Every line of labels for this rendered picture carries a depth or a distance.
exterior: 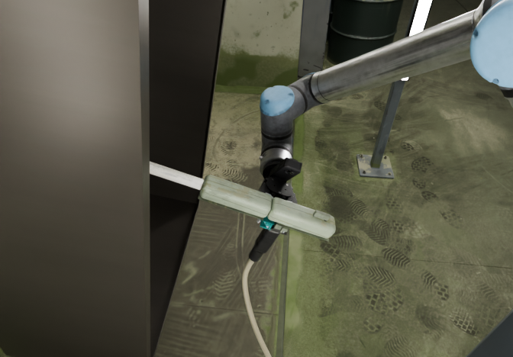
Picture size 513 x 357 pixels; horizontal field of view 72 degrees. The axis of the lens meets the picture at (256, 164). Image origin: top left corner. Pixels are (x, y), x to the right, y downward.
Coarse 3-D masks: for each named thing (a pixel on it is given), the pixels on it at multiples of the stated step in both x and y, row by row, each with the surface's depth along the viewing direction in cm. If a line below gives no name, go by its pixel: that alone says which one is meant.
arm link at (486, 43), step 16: (512, 0) 46; (496, 16) 48; (512, 16) 46; (480, 32) 50; (496, 32) 48; (512, 32) 47; (480, 48) 50; (496, 48) 49; (512, 48) 47; (480, 64) 51; (496, 64) 50; (512, 64) 48; (496, 80) 51; (512, 80) 49; (512, 96) 52
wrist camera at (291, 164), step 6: (282, 162) 84; (288, 162) 82; (294, 162) 83; (300, 162) 83; (276, 168) 87; (282, 168) 83; (288, 168) 83; (294, 168) 83; (300, 168) 83; (270, 174) 91; (276, 174) 88; (282, 174) 87; (288, 174) 85; (294, 174) 84
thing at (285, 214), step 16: (160, 176) 73; (176, 176) 73; (192, 176) 74; (208, 176) 75; (208, 192) 73; (224, 192) 73; (240, 192) 75; (256, 192) 77; (240, 208) 75; (256, 208) 75; (272, 208) 76; (288, 208) 77; (304, 208) 78; (288, 224) 77; (304, 224) 77; (320, 224) 77; (256, 240) 86; (272, 240) 83; (256, 256) 88
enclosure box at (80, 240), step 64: (0, 0) 29; (64, 0) 29; (128, 0) 28; (192, 0) 85; (0, 64) 33; (64, 64) 32; (128, 64) 32; (192, 64) 96; (0, 128) 38; (64, 128) 37; (128, 128) 36; (192, 128) 110; (0, 192) 45; (64, 192) 44; (128, 192) 43; (192, 192) 130; (0, 256) 56; (64, 256) 54; (128, 256) 52; (0, 320) 73; (64, 320) 70; (128, 320) 67
